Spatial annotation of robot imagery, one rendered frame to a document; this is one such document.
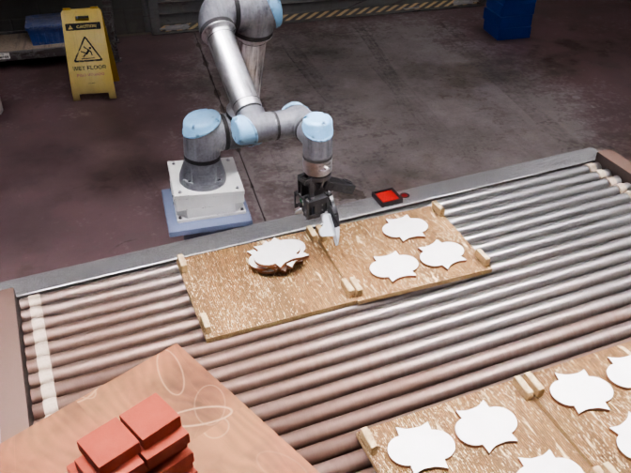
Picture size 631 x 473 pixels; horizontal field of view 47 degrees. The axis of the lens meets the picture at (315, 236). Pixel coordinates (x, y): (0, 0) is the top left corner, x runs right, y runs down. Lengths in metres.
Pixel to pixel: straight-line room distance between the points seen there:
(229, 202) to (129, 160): 2.29
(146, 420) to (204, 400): 0.39
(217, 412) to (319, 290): 0.56
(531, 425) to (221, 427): 0.67
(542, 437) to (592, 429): 0.12
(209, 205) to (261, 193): 1.79
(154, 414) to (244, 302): 0.79
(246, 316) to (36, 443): 0.62
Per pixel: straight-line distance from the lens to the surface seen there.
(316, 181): 1.84
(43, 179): 4.53
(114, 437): 1.16
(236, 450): 1.46
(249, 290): 1.95
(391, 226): 2.18
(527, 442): 1.65
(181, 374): 1.60
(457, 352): 1.84
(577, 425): 1.72
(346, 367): 1.76
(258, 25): 2.08
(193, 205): 2.33
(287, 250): 2.01
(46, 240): 3.98
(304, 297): 1.93
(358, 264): 2.04
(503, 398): 1.73
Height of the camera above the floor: 2.18
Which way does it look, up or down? 36 degrees down
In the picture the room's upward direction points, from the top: straight up
